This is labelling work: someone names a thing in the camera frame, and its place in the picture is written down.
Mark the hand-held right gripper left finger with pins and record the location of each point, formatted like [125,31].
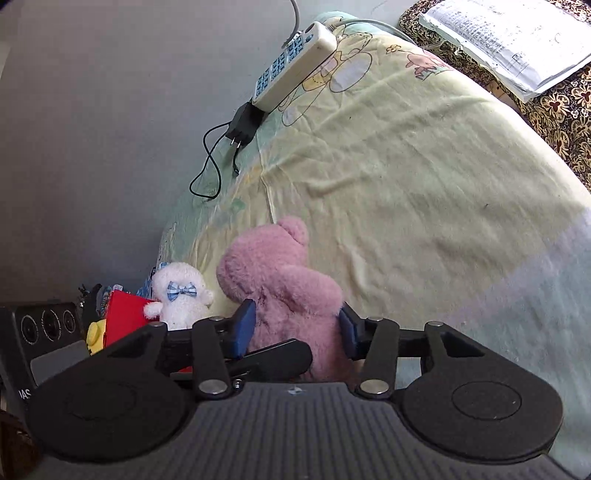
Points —
[242,330]

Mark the stack of printed papers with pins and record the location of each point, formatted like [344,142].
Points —
[503,41]

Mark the brown floral cloth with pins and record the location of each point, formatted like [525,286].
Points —
[558,120]

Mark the cream power strip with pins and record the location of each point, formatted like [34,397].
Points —
[295,62]

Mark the pile of clothes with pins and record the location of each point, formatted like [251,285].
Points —
[94,300]

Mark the white plush rabbit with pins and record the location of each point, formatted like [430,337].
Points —
[180,300]

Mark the pink plush bear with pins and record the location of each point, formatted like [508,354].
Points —
[281,286]

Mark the red cardboard box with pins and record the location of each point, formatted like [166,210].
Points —
[127,316]

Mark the black charger adapter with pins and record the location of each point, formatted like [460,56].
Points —
[242,124]

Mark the cartoon printed bed sheet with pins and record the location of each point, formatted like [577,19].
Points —
[415,184]

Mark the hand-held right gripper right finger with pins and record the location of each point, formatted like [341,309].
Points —
[351,332]

